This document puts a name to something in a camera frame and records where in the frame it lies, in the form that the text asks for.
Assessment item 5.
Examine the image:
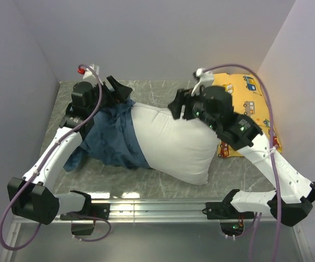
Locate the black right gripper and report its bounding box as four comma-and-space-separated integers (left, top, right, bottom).
167, 88, 218, 132

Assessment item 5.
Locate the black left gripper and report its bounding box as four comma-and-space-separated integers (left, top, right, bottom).
88, 75, 132, 116

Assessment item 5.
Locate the white pillow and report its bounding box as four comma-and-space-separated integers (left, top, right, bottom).
131, 103, 220, 186

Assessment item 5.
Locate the blue cartoon print pillowcase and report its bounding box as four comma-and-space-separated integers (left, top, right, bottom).
64, 98, 150, 172

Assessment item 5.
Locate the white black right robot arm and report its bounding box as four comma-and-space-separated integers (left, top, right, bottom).
168, 86, 315, 227

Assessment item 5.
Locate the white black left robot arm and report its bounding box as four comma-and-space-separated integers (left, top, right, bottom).
7, 76, 133, 225

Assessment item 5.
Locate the yellow car print pillow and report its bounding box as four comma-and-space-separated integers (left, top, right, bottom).
211, 72, 283, 158

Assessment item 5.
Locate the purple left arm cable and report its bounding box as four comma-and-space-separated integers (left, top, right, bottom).
0, 63, 111, 251

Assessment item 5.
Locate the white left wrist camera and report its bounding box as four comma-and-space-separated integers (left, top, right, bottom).
77, 64, 100, 82

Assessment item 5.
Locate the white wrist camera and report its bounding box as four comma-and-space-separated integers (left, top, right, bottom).
77, 64, 100, 82
191, 68, 215, 96

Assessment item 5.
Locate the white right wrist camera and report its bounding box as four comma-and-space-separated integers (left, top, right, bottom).
191, 68, 215, 96

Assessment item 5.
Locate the aluminium mounting rail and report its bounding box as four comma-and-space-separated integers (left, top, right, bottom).
0, 198, 301, 262

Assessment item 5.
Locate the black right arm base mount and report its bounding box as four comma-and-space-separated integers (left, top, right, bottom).
202, 200, 256, 237

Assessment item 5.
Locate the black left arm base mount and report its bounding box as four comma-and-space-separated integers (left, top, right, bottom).
60, 203, 111, 237

